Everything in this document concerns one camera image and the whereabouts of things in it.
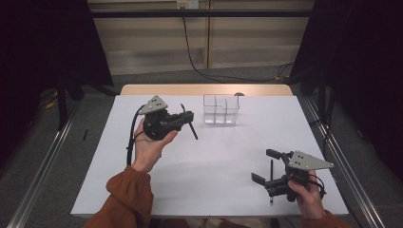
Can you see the black horizontal metal bar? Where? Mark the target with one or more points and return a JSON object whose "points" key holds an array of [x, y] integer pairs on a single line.
{"points": [[221, 13]]}

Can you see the small black floor item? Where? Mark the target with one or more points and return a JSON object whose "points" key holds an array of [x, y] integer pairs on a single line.
{"points": [[85, 134]]}

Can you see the aluminium floor rail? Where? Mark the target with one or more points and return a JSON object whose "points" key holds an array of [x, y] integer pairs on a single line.
{"points": [[41, 172], [369, 205]]}

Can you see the white wall outlet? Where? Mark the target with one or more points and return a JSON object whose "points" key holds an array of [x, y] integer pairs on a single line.
{"points": [[187, 4]]}

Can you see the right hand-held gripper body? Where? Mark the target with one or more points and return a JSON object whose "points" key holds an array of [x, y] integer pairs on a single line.
{"points": [[305, 162]]}

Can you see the black stand post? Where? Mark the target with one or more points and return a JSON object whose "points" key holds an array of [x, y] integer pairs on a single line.
{"points": [[61, 104], [322, 95]]}

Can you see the black curtain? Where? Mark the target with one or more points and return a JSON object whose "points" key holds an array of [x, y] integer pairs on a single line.
{"points": [[364, 63], [38, 47]]}

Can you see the black pen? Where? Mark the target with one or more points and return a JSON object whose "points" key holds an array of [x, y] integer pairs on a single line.
{"points": [[271, 171]]}

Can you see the clear acrylic organizer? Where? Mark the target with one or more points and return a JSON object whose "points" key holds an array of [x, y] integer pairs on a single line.
{"points": [[221, 117]]}

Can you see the person's left hand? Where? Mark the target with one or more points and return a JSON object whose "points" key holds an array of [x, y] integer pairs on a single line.
{"points": [[149, 152]]}

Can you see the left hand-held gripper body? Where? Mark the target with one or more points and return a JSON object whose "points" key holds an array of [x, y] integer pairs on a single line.
{"points": [[157, 125]]}

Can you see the person's right hand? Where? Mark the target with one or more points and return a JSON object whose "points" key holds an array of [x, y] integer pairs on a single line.
{"points": [[309, 202]]}

